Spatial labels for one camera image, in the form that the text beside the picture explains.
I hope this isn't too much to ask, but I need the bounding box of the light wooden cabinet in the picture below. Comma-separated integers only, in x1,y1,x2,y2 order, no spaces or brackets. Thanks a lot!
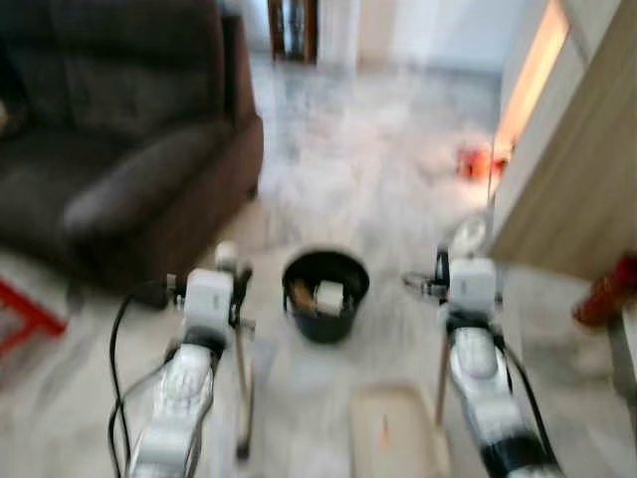
487,0,637,282

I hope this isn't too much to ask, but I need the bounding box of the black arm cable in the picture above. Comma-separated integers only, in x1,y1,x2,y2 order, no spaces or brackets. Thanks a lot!
106,281,186,477
492,333,554,465

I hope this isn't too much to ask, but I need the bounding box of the brown cardboard box white label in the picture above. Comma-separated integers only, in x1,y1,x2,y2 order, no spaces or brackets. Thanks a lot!
289,279,347,318

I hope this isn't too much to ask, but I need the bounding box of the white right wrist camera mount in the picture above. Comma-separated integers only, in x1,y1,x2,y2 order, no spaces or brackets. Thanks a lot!
447,258,498,319

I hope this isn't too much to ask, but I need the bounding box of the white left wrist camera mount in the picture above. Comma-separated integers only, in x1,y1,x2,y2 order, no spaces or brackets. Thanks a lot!
181,268,236,346

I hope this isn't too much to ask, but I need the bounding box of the beige long-handled dustpan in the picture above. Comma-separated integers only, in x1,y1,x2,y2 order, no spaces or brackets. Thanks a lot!
347,213,490,478

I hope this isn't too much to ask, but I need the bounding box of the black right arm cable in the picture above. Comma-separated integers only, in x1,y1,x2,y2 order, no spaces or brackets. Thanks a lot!
492,333,554,465

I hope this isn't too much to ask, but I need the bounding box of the small red orange object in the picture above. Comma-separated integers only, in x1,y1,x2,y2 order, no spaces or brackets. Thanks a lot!
455,143,510,183

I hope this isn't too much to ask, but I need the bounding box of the dark wooden door frame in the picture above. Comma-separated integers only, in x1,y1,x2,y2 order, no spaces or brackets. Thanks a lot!
266,0,320,64

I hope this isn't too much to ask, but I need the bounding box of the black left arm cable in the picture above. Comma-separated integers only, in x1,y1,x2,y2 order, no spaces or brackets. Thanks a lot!
106,281,186,477

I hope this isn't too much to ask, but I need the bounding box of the dark brown sofa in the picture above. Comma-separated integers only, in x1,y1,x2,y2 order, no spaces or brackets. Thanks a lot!
0,0,266,296

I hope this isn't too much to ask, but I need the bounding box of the round black waste bin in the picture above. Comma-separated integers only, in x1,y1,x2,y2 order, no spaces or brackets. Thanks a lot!
281,248,372,346

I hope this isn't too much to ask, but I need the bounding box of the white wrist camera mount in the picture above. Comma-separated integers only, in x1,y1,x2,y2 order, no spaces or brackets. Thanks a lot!
447,258,498,319
181,268,236,346

